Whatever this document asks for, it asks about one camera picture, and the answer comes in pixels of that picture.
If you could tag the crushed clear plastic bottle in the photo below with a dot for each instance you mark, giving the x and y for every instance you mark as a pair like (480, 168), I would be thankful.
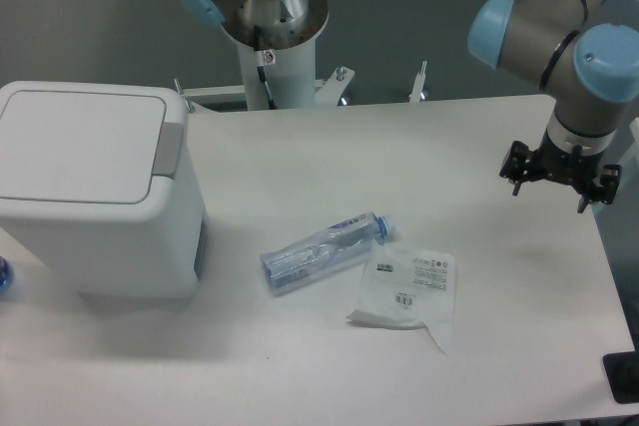
(325, 252)

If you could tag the blue bottle at left edge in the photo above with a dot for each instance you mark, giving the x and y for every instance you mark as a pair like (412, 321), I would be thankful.
(6, 275)

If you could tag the white metal base frame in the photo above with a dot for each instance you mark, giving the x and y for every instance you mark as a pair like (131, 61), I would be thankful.
(329, 92)

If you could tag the white trash can lid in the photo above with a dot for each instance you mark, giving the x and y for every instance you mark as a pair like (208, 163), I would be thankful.
(79, 147)

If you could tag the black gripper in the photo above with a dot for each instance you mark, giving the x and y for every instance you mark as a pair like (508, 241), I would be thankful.
(577, 170)

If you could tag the black device at right edge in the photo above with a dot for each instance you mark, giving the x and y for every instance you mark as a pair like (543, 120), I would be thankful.
(622, 373)

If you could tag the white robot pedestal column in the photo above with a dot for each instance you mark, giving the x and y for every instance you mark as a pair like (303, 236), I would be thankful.
(276, 45)

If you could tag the white trash can body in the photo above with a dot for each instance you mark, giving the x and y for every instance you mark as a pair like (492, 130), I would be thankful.
(152, 249)

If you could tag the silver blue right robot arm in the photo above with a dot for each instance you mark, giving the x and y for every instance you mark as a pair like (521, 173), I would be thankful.
(591, 73)

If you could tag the white plastic packaging bag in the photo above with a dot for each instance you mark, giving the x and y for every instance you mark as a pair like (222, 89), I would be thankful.
(404, 289)

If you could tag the grey lid push button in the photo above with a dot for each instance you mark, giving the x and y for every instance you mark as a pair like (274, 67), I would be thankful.
(168, 150)

